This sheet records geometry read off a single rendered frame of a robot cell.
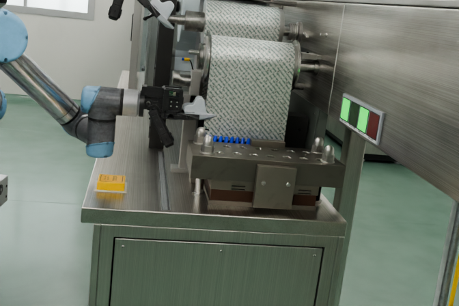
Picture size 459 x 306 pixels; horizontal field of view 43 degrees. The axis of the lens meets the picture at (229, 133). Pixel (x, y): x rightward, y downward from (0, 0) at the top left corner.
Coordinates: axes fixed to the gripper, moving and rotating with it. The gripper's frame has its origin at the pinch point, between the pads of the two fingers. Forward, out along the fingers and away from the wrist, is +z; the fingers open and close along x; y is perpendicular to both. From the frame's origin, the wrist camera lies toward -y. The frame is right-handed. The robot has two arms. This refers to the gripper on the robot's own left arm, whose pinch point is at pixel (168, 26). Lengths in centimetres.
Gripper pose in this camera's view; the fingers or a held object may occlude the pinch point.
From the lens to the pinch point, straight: 164.3
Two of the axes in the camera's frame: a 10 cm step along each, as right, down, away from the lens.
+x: -1.2, -2.5, 9.6
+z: 6.8, 6.8, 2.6
